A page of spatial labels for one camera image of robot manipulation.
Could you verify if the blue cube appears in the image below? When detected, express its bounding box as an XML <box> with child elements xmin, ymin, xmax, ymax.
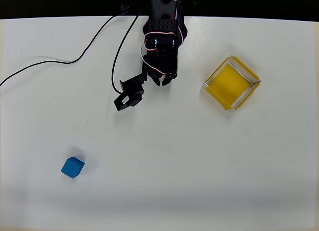
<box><xmin>60</xmin><ymin>156</ymin><xmax>85</xmax><ymax>179</ymax></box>

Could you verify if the yellow open box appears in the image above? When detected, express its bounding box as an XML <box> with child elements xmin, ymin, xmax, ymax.
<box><xmin>204</xmin><ymin>55</ymin><xmax>262</xmax><ymax>112</ymax></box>

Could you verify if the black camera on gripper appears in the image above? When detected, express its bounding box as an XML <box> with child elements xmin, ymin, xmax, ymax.
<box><xmin>113</xmin><ymin>73</ymin><xmax>147</xmax><ymax>112</ymax></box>

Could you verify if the black camera cable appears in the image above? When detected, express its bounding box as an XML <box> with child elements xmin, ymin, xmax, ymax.
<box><xmin>0</xmin><ymin>0</ymin><xmax>150</xmax><ymax>94</ymax></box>

